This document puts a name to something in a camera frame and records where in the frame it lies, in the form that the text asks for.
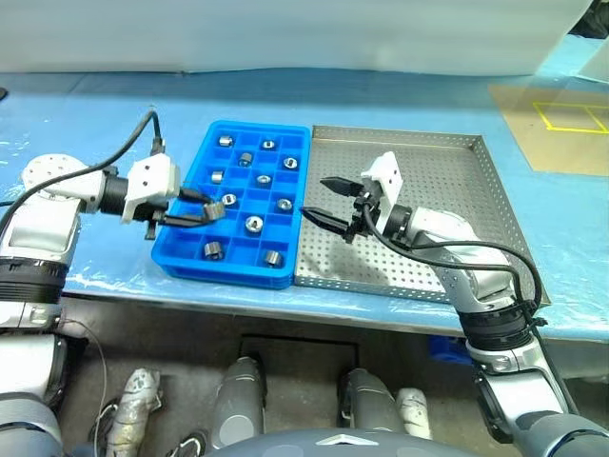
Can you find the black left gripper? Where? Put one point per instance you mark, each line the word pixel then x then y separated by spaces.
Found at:
pixel 151 214

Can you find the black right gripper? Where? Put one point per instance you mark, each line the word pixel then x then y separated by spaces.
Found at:
pixel 358 224

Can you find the metal nut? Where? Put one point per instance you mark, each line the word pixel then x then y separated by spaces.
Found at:
pixel 212 250
pixel 229 198

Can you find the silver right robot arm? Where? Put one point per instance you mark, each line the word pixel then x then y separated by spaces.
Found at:
pixel 438 224

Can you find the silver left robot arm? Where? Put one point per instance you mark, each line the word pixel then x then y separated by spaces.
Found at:
pixel 43 228

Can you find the blue compartment tray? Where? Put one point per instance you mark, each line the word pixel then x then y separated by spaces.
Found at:
pixel 190 238

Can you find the perforated metal tray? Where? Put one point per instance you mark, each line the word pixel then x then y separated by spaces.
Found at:
pixel 428 157

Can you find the black rectangular floor plate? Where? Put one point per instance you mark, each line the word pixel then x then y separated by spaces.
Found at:
pixel 300 352

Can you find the white backdrop sheet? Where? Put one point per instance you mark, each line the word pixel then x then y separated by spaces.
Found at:
pixel 285 33

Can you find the blue plastic crate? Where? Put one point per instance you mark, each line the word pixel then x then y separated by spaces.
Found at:
pixel 445 352

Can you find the brown flat mat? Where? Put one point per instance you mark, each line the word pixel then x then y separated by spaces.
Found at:
pixel 523 143

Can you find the grey rounded leg shell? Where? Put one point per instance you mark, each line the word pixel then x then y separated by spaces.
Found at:
pixel 371 400
pixel 238 400

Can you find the grey robot torso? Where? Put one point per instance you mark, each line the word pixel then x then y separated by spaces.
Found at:
pixel 285 447

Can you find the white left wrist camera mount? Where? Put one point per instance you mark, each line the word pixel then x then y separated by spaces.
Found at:
pixel 152 178

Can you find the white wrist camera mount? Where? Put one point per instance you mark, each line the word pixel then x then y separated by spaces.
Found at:
pixel 152 178
pixel 387 176

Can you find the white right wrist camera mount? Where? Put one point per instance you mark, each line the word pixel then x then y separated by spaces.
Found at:
pixel 387 176

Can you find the silver tape wrapped post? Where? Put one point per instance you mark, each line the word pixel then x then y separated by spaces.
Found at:
pixel 135 404

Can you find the white tape wrapped post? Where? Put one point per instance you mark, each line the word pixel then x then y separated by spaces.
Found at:
pixel 414 414

